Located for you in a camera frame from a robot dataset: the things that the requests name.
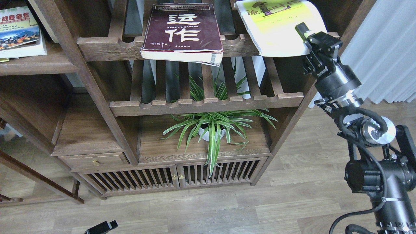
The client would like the dark red book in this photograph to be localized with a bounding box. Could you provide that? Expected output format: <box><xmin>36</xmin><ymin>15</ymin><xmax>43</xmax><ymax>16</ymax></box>
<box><xmin>141</xmin><ymin>3</ymin><xmax>223</xmax><ymax>67</ymax></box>

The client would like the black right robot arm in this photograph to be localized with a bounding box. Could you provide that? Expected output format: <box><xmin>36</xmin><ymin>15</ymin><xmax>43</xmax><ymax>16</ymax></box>
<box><xmin>295</xmin><ymin>23</ymin><xmax>416</xmax><ymax>234</ymax></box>

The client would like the green spider plant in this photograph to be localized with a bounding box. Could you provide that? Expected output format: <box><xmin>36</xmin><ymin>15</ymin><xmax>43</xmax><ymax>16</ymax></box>
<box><xmin>159</xmin><ymin>58</ymin><xmax>278</xmax><ymax>178</ymax></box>

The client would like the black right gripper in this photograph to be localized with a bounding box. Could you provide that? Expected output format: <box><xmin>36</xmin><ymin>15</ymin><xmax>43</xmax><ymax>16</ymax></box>
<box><xmin>295</xmin><ymin>22</ymin><xmax>363</xmax><ymax>109</ymax></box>

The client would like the white pleated curtain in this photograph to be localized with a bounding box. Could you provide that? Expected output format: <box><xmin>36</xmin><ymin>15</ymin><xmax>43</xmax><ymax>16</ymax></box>
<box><xmin>308</xmin><ymin>0</ymin><xmax>416</xmax><ymax>108</ymax></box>

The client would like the yellow green book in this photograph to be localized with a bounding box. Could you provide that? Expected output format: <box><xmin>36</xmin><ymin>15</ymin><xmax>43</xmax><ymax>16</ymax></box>
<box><xmin>234</xmin><ymin>0</ymin><xmax>327</xmax><ymax>57</ymax></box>

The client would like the colourful 300 paperback book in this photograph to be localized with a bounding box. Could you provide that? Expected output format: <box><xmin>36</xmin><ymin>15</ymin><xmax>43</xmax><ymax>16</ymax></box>
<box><xmin>0</xmin><ymin>6</ymin><xmax>47</xmax><ymax>62</ymax></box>

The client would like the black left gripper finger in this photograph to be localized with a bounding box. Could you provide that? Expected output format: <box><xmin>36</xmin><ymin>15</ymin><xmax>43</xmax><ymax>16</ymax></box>
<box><xmin>85</xmin><ymin>220</ymin><xmax>118</xmax><ymax>234</ymax></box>

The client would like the dark wooden bookshelf unit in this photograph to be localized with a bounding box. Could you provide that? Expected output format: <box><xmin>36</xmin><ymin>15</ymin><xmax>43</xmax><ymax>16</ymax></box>
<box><xmin>1</xmin><ymin>0</ymin><xmax>316</xmax><ymax>199</ymax></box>

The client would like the white plant pot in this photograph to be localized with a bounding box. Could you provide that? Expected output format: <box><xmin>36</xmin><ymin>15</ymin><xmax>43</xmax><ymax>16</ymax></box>
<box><xmin>198</xmin><ymin>126</ymin><xmax>225</xmax><ymax>142</ymax></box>

